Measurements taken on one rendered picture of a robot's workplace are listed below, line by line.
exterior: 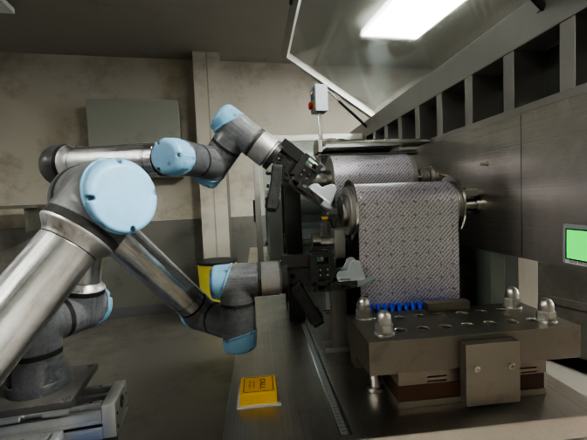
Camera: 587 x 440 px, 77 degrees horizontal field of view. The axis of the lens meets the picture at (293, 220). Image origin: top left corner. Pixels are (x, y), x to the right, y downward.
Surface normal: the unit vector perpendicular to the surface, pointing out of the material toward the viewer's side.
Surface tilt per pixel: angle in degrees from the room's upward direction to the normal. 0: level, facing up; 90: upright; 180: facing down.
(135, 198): 85
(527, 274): 90
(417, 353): 90
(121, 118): 90
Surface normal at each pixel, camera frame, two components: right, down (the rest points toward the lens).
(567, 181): -0.99, 0.05
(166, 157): -0.35, 0.07
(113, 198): 0.81, -0.10
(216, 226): 0.22, 0.04
